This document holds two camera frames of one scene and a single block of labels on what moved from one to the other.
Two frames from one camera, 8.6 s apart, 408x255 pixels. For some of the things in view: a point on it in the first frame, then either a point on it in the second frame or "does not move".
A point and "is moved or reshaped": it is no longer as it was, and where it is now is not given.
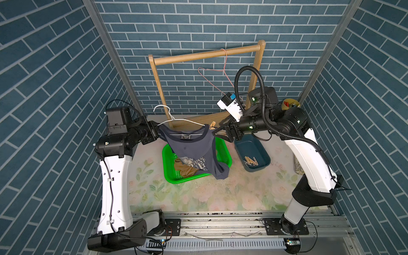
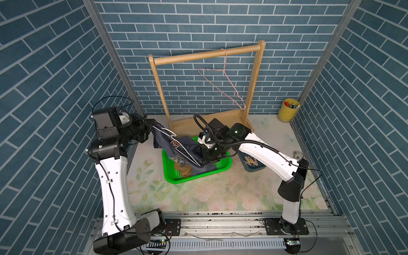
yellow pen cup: [289, 103] does not move
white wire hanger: [172, 119] → [172, 135]
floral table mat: [151, 189] does not move
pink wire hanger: [217, 70] is moved or reshaped
